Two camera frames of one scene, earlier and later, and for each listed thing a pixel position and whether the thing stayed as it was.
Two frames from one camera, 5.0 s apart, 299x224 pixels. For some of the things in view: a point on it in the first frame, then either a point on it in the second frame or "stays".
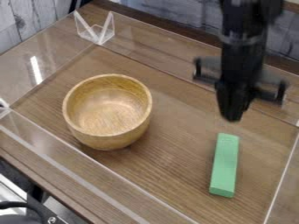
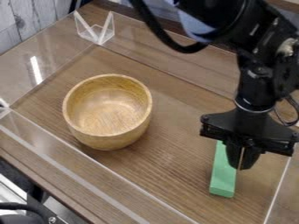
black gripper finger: (234, 98) -> (250, 156)
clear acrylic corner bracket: (95, 33) stays
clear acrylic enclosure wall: (173, 122) stays
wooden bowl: (107, 108) stays
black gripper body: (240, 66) -> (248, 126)
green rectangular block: (225, 164) stays
